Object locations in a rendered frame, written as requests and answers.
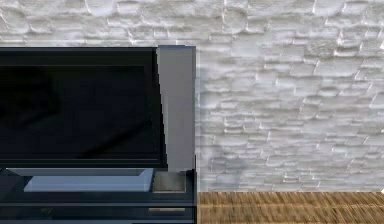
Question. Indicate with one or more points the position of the black television stand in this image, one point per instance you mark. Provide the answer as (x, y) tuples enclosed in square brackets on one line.
[(100, 206)]

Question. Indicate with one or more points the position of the grey tower speaker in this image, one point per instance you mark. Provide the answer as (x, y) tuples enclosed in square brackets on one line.
[(178, 106)]

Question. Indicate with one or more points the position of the black television set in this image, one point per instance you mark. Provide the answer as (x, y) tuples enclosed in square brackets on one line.
[(76, 110)]

